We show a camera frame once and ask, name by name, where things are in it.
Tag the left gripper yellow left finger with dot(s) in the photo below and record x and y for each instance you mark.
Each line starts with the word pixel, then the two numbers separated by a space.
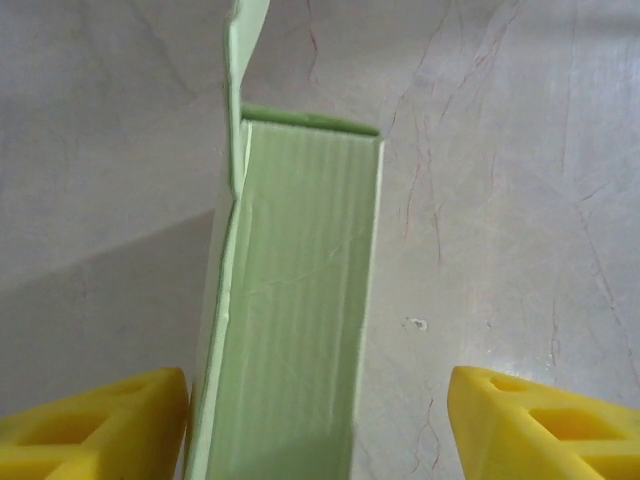
pixel 100 430

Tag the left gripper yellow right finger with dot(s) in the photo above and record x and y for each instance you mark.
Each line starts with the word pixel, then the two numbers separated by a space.
pixel 540 430

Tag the light green paper box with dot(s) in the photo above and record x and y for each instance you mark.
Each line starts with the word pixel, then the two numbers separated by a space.
pixel 295 300

